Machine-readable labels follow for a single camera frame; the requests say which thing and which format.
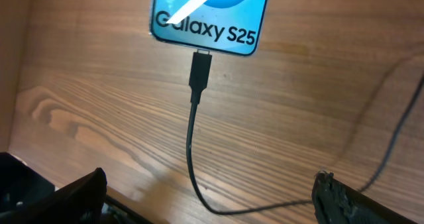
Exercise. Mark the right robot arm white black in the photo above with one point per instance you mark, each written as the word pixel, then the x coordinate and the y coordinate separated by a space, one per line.
pixel 27 197

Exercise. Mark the teal Galaxy S25 smartphone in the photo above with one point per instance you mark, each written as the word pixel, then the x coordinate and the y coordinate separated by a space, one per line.
pixel 228 26

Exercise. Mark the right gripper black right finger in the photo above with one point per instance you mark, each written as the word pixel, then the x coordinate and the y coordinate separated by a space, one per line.
pixel 336 203

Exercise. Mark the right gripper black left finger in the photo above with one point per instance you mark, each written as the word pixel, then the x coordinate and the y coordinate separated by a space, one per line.
pixel 79 202

